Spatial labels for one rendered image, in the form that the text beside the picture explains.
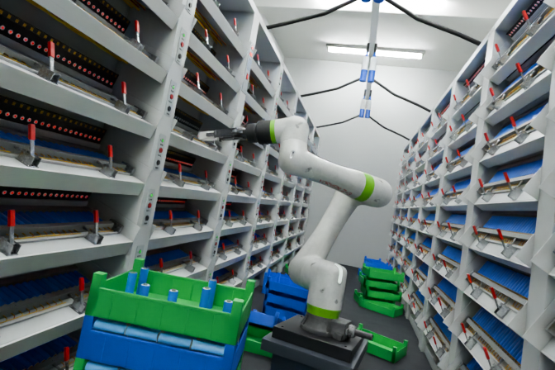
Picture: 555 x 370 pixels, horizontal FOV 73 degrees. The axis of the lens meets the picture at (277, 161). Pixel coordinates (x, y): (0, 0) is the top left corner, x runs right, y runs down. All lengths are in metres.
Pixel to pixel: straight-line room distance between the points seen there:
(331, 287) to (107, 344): 0.82
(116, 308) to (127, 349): 0.08
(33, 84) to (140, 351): 0.58
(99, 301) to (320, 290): 0.82
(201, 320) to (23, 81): 0.59
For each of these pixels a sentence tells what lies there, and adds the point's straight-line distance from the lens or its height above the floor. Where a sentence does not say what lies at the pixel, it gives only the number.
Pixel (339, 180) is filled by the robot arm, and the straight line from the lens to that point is 1.42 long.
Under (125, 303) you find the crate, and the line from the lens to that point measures 0.82.
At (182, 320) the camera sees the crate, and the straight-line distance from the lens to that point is 0.79.
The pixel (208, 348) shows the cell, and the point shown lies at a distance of 0.80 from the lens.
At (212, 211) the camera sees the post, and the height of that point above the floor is 0.64.
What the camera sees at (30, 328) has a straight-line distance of 1.12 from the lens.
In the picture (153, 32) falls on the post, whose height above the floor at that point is 1.25.
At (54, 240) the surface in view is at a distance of 1.11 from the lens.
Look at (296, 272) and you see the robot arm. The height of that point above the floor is 0.49.
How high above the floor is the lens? 0.77
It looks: 5 degrees up
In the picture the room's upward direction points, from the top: 10 degrees clockwise
